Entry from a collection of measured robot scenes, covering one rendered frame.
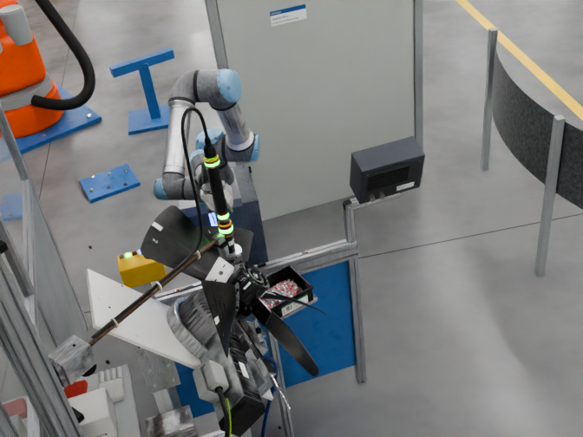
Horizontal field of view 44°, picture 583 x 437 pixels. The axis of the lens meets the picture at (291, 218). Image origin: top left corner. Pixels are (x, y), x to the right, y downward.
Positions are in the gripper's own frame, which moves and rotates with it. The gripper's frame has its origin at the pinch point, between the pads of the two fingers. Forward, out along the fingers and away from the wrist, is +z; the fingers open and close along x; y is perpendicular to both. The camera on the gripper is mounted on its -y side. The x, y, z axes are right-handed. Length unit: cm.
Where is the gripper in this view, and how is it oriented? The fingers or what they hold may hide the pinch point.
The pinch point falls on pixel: (221, 206)
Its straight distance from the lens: 217.2
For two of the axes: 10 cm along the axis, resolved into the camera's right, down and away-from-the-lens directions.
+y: 1.1, 8.0, 5.9
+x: -9.5, 2.7, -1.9
